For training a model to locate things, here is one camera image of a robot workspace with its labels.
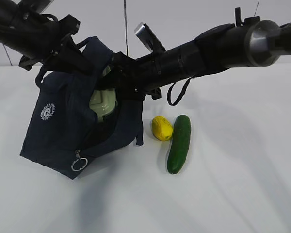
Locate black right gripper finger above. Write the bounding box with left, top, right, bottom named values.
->
left=97, top=77, right=121, bottom=90

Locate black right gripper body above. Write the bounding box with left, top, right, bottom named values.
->
left=110, top=50, right=182, bottom=100

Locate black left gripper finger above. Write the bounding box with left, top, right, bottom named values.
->
left=55, top=40, right=94, bottom=75

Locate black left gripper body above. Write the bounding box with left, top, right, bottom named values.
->
left=19, top=14, right=80, bottom=71

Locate glass container with green lid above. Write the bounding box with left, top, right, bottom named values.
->
left=89, top=88, right=117, bottom=123

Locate yellow lemon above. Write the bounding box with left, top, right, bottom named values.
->
left=151, top=116, right=173, bottom=141

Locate navy blue lunch bag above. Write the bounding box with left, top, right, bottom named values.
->
left=20, top=36, right=143, bottom=179

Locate green cucumber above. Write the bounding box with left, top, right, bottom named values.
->
left=167, top=115, right=192, bottom=174

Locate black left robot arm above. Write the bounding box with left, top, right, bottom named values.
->
left=0, top=0, right=94, bottom=75

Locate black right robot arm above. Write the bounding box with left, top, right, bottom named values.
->
left=97, top=8, right=291, bottom=99

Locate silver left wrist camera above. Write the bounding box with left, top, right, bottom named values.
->
left=20, top=0, right=54, bottom=14

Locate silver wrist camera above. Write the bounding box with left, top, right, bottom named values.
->
left=20, top=0, right=54, bottom=14
left=134, top=22, right=166, bottom=53

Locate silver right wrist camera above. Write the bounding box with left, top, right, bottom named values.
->
left=134, top=22, right=166, bottom=53

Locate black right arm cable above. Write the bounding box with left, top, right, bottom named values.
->
left=166, top=76, right=195, bottom=106

